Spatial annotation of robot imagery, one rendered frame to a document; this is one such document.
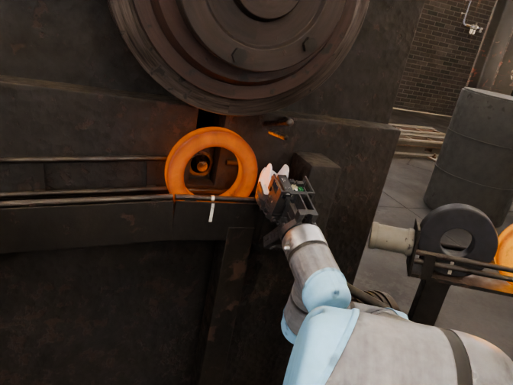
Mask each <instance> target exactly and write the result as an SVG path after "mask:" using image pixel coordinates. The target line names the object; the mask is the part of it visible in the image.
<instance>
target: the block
mask: <svg viewBox="0 0 513 385"><path fill-rule="evenodd" d="M340 174H341V168H340V167H339V166H338V165H337V164H336V163H334V162H333V161H332V160H330V159H328V158H327V157H326V156H325V155H323V154H318V153H309V152H301V151H299V152H295V153H294V154H293V158H292V164H291V167H290V171H289V177H288V178H289V179H294V181H296V180H297V181H302V180H303V179H304V177H305V176H307V178H308V181H309V182H310V184H311V187H312V188H313V190H314V191H315V195H314V197H313V200H312V203H313V205H314V207H315V209H316V211H317V213H318V217H317V219H316V221H315V223H316V225H317V226H318V227H319V228H320V229H321V232H322V234H323V235H324V232H325V229H326V226H327V220H328V218H329V215H330V211H331V206H332V204H333V201H334V196H335V193H336V189H337V184H338V181H339V179H340ZM305 189H306V191H307V192H310V188H309V186H308V184H307V183H306V184H305ZM279 252H280V253H281V254H282V256H283V257H284V258H285V259H286V261H288V260H287V257H286V254H285V252H284V250H283V249H280V250H279Z"/></svg>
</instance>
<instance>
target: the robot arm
mask: <svg viewBox="0 0 513 385"><path fill-rule="evenodd" d="M272 169H273V168H272V164H271V163H269V164H268V166H267V167H264V168H263V170H262V171H261V174H260V178H259V181H258V185H257V188H256V195H255V198H256V202H257V204H258V206H259V207H260V210H263V213H264V214H265V216H266V218H268V219H269V220H270V221H271V222H276V225H279V226H278V227H277V228H275V229H273V230H272V231H271V232H270V233H268V234H267V235H265V236H263V247H264V248H268V249H270V250H280V249H283V250H284V252H285V254H286V257H287V260H288V262H289V266H290V268H291V270H292V273H293V276H294V278H295V282H294V284H293V286H292V291H291V293H290V295H289V299H288V302H287V304H286V306H285V308H284V310H283V316H282V321H281V329H282V333H283V334H284V336H285V337H286V339H287V340H288V341H290V342H291V343H293V344H294V346H293V349H292V353H291V355H290V359H289V363H288V366H287V369H286V374H285V377H284V381H283V385H513V361H512V360H511V358H510V357H509V356H508V355H506V354H505V353H504V352H503V351H502V350H501V349H499V348H497V347H496V346H494V345H493V344H491V343H489V342H487V341H486V340H484V339H481V338H479V337H476V336H474V335H470V334H468V333H465V332H460V331H457V330H453V329H448V328H438V327H435V326H430V325H423V324H419V323H415V322H412V321H410V320H408V317H407V315H406V314H404V313H403V312H400V311H396V310H394V309H391V308H382V307H378V306H371V305H367V304H362V303H358V302H352V301H351V294H350V291H349V289H348V286H347V281H346V279H345V277H344V275H343V274H342V273H341V271H340V269H339V267H338V265H337V263H336V261H335V259H334V256H333V254H332V253H331V250H330V248H329V247H328V244H327V242H326V240H325V238H324V236H323V234H322V232H321V229H320V228H319V227H318V226H317V225H316V223H315V221H316V219H317V217H318V213H317V211H316V209H315V207H314V205H313V203H312V200H313V197H314V195H315V191H314V190H313V188H312V187H311V184H310V182H309V181H308V178H307V176H305V177H304V179H303V180H302V181H297V180H296V181H294V179H289V178H288V176H289V167H288V166H287V165H286V164H285V165H284V166H283V167H282V169H281V170H280V171H279V172H278V173H276V172H274V171H273V170H272ZM306 183H307V184H308V186H309V188H310V192H307V191H306V189H305V184H306ZM303 191H304V192H303Z"/></svg>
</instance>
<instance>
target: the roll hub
mask: <svg viewBox="0 0 513 385"><path fill-rule="evenodd" d="M346 1H347V0H176V4H177V7H178V9H179V13H180V14H181V16H182V19H183V21H184V22H185V24H186V27H187V28H188V29H189V31H190V32H191V34H192V35H193V37H194V38H195V39H196V40H197V41H198V42H199V43H200V44H201V45H202V46H203V47H204V48H205V49H206V50H207V51H208V52H210V53H211V54H213V55H214V56H216V57H217V58H219V59H221V60H223V61H224V62H226V63H229V64H230V65H232V66H235V67H237V68H240V69H242V70H248V71H252V72H261V73H265V72H274V71H278V70H284V69H287V68H289V67H291V66H294V65H296V64H298V63H300V62H302V61H303V60H305V59H307V58H308V57H310V56H311V55H312V54H313V53H314V52H315V51H316V50H318V49H319V48H320V47H321V45H322V44H323V43H324V42H325V41H326V40H327V39H328V38H329V36H330V35H331V33H332V32H333V30H334V29H335V27H336V25H337V23H338V21H339V20H340V16H341V15H342V12H343V10H344V6H345V4H346ZM307 37H311V38H314V39H316V42H317V47H316V49H315V50H314V51H313V53H311V52H307V51H304V48H303V45H302V43H303V42H304V40H305V39H306V38H307ZM236 48H240V49H245V51H246V54H247V58H246V60H245V61H244V63H243V64H241V63H234V61H233V58H232V56H231V54H232V53H233V52H234V50H235V49H236Z"/></svg>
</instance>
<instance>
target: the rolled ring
mask: <svg viewBox="0 0 513 385"><path fill-rule="evenodd" d="M208 147H223V148H226V149H228V150H230V151H231V152H233V153H234V154H235V156H236V158H237V162H238V175H237V178H236V180H235V182H234V184H233V185H232V186H231V188H230V189H229V190H227V191H226V192H224V193H222V194H221V195H219V196H241V197H248V196H249V195H250V194H251V192H252V190H253V188H254V186H255V183H256V181H257V159H256V157H255V154H254V152H253V150H252V149H251V147H250V145H249V144H248V143H247V142H246V141H245V140H244V139H243V138H242V137H241V136H240V135H238V134H237V133H235V132H233V131H231V130H229V129H226V128H221V127H205V128H199V129H196V130H194V131H191V132H190V133H188V134H187V135H185V136H184V137H182V138H181V139H180V140H179V141H178V142H177V143H176V144H175V145H174V147H173V148H172V150H171V151H170V152H169V155H168V157H167V160H166V165H165V181H166V186H167V188H168V190H169V194H173V200H174V202H175V199H174V195H175V194H192V195H194V194H193V193H191V192H190V191H188V189H187V188H186V186H185V184H184V171H185V168H186V165H187V163H188V162H189V160H190V159H191V158H192V157H193V156H194V155H195V154H196V153H198V152H199V151H200V150H203V149H205V148H208Z"/></svg>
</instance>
